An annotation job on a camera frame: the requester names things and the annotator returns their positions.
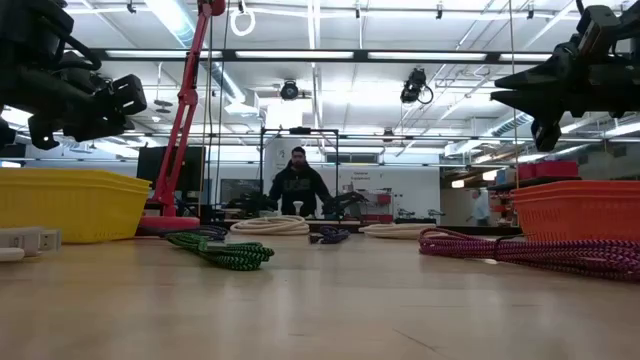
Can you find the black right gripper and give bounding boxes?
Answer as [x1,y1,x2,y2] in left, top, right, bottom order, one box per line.
[490,39,640,121]

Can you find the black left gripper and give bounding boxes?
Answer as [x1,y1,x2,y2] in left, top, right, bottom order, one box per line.
[0,64,126,151]

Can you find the beige cable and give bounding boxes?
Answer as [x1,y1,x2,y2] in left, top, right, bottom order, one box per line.
[229,214,311,237]
[0,227,63,264]
[358,222,436,241]

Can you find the maroon braided USB cable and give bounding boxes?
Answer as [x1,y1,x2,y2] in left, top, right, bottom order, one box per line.
[418,227,640,282]

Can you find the green braided USB cable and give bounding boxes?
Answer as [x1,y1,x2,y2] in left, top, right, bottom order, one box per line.
[164,231,276,272]

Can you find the red storage bins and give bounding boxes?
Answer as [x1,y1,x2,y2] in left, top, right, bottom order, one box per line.
[517,159,580,181]

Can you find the yellow plastic basket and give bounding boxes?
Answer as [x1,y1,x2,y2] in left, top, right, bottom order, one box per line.
[0,167,153,245]

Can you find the black monitor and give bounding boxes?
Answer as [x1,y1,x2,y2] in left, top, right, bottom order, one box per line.
[136,145,207,194]

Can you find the orange plastic basket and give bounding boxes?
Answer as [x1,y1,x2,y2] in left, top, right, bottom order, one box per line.
[510,179,640,244]

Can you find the person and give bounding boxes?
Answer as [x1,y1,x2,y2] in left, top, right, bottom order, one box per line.
[268,146,335,219]
[467,188,492,227]

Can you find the red desk lamp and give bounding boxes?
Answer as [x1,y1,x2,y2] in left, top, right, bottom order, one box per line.
[137,0,227,234]

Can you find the black overhead light beam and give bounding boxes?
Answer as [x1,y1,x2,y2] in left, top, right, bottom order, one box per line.
[89,47,559,64]

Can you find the red background boxes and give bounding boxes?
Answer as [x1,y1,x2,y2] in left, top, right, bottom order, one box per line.
[359,192,395,224]

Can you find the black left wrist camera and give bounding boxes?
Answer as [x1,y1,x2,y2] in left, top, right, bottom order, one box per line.
[110,73,149,117]

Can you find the black ceiling camera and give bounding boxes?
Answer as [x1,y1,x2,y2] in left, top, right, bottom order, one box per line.
[279,79,300,102]
[399,67,435,106]

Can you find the white cable loop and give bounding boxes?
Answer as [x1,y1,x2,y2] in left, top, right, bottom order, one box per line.
[229,7,257,38]

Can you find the black background stand frame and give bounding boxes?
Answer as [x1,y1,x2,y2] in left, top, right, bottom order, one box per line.
[258,126,341,217]

